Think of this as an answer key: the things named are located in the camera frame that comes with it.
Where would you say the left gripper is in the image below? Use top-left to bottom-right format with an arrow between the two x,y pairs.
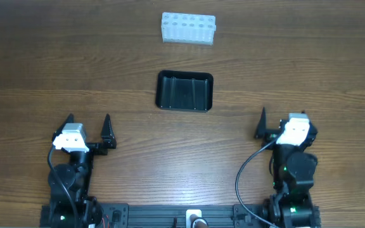
51,113 -> 117,156

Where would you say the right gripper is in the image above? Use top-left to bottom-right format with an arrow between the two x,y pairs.
253,106 -> 318,146

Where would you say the clear test tube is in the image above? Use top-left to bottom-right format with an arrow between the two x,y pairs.
169,77 -> 176,108
191,79 -> 198,110

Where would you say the black tray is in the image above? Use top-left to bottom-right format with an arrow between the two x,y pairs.
155,70 -> 214,113

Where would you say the white test tube rack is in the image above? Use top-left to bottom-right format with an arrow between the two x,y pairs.
160,11 -> 217,46

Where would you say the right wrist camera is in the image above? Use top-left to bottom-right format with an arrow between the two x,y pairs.
276,112 -> 311,146

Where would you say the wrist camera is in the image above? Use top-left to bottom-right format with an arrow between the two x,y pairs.
52,122 -> 90,153
276,112 -> 311,146

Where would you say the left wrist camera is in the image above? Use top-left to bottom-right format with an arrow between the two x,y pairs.
52,122 -> 90,153

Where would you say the mounting rail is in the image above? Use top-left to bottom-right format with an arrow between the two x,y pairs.
39,203 -> 322,228

